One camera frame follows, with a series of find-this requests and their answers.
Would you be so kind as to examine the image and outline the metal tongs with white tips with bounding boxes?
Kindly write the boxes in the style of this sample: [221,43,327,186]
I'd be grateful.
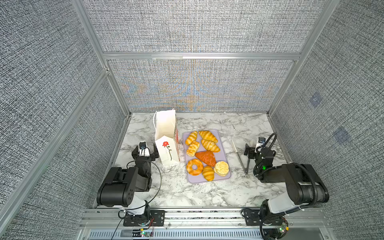
[231,139,249,178]

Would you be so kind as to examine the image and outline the pale round scone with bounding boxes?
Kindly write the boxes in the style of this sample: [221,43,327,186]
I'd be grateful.
[214,161,230,177]

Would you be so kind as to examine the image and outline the white paper bag with rose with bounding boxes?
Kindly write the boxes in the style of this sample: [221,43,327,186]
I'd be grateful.
[153,109,180,166]

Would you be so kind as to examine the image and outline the small striped bun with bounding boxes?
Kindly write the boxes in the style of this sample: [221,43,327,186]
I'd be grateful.
[202,166,215,182]

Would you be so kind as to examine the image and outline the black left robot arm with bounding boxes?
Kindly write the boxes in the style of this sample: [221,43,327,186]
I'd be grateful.
[97,143,159,220]

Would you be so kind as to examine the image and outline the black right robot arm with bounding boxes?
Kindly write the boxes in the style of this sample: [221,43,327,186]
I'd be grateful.
[242,145,330,226]

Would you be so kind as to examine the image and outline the braided bread roll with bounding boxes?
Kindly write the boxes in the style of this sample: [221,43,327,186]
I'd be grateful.
[186,141,200,157]

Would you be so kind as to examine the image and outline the croissant middle right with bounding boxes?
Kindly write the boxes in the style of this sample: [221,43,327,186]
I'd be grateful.
[201,139,220,153]

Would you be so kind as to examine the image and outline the red-brown triangular pastry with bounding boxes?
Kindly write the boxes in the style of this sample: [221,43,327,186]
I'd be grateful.
[195,151,217,167]

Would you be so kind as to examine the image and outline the croissant top right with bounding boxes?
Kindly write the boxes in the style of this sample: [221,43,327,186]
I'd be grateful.
[199,131,218,144]

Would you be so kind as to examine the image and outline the lilac plastic tray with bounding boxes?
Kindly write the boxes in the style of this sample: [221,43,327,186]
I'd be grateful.
[182,129,232,184]

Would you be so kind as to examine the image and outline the glazed donut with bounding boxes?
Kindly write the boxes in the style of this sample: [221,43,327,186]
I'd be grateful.
[186,159,204,176]

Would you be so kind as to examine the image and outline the small croissant top left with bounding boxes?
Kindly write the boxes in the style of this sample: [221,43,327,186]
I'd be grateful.
[185,131,198,146]

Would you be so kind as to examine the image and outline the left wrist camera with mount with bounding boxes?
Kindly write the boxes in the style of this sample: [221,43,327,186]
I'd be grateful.
[139,142,150,157]

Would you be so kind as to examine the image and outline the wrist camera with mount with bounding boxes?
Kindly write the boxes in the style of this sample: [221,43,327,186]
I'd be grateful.
[139,142,150,157]
[255,137,266,153]

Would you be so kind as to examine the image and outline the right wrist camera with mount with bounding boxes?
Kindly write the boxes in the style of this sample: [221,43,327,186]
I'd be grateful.
[255,137,266,153]

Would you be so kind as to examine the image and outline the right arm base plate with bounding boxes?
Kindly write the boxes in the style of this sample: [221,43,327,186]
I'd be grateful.
[241,208,289,235]

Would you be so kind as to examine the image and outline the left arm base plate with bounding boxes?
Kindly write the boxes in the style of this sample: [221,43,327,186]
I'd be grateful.
[123,210,166,228]

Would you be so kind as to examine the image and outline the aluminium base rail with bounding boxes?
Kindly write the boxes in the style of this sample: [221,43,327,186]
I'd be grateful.
[75,207,337,240]

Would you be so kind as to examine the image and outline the black corrugated cable conduit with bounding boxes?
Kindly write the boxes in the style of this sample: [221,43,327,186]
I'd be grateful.
[253,132,323,208]

